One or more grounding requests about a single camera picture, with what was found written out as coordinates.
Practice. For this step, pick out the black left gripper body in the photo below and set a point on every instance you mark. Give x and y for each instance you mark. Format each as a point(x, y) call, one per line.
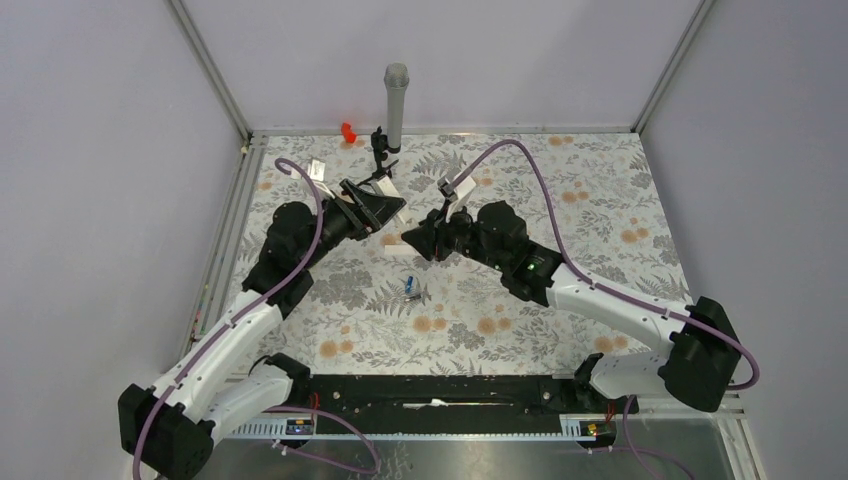
point(340, 222)

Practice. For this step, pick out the grey microphone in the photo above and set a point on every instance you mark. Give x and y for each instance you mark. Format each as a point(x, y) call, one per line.
point(396, 81)

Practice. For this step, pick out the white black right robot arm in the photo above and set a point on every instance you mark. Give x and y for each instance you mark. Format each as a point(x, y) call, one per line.
point(693, 350)

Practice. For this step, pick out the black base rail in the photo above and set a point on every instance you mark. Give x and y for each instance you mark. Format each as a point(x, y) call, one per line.
point(386, 404)

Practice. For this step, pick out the slotted grey cable duct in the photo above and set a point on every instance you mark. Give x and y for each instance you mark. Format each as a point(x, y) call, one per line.
point(272, 428)

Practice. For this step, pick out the orange plastic clip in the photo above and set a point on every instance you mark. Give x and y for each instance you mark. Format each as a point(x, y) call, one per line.
point(348, 133)

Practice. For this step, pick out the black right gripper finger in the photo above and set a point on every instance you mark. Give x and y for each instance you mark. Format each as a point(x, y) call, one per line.
point(412, 238)
point(429, 235)

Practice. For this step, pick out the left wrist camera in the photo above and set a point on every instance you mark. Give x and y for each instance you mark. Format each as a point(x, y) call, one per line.
point(315, 171)

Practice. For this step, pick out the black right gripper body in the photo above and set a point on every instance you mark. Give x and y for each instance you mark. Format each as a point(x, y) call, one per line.
point(457, 234)

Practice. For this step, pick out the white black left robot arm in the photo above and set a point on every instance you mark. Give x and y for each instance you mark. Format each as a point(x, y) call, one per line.
point(173, 426)

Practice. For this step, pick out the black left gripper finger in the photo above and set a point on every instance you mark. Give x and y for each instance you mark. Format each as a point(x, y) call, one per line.
point(362, 224)
point(371, 204)

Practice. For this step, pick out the black microphone stand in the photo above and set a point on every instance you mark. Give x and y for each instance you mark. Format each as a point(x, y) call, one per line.
point(381, 150)

